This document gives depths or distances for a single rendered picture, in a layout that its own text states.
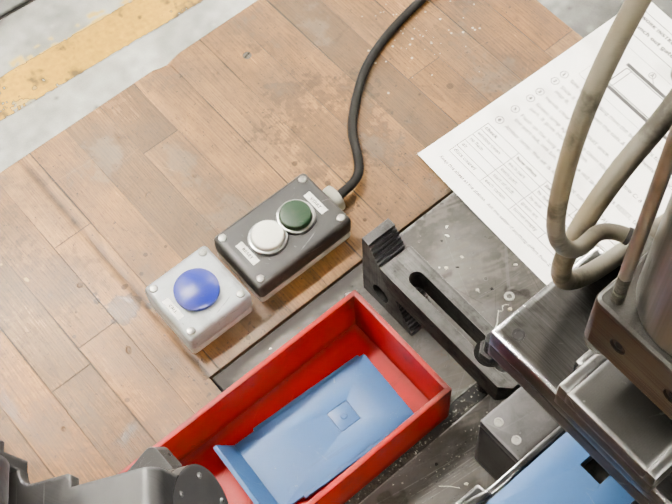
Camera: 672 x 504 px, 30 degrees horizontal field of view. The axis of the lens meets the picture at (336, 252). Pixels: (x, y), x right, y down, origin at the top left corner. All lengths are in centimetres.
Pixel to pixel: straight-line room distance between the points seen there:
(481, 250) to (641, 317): 46
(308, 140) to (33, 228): 27
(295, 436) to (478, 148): 33
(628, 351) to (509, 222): 46
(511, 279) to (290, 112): 27
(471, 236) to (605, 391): 39
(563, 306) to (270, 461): 32
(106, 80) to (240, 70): 117
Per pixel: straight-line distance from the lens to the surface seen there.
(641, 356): 71
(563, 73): 125
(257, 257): 110
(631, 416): 78
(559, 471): 97
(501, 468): 102
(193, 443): 105
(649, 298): 68
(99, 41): 247
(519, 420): 98
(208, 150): 120
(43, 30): 251
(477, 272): 113
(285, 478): 104
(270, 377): 105
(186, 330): 108
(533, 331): 84
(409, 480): 105
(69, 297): 115
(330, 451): 105
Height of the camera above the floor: 190
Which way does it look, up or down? 61 degrees down
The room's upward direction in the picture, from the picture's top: 4 degrees counter-clockwise
